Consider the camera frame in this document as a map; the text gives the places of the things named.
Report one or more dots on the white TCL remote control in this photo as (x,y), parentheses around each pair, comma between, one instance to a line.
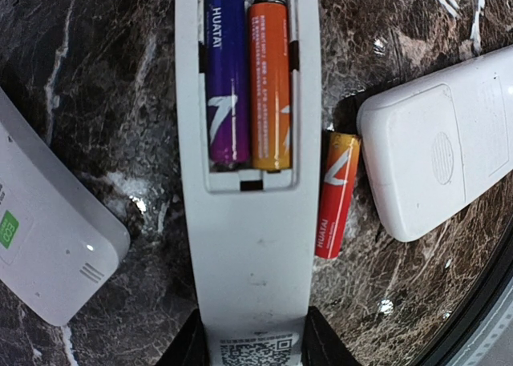
(59,244)

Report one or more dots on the blue purple battery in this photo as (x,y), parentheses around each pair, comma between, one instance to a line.
(227,81)

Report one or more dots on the red blue battery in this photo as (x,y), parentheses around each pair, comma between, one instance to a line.
(336,193)

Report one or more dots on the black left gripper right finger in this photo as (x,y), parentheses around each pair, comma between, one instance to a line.
(321,344)

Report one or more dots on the white remote face down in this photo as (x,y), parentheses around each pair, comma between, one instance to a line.
(434,145)

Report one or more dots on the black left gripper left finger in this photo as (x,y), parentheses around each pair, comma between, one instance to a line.
(189,347)

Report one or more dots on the orange battery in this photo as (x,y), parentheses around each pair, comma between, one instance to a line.
(270,85)

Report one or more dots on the small white buttoned remote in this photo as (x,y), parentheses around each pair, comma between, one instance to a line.
(251,233)

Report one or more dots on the black front rail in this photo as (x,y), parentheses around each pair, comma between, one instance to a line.
(478,323)

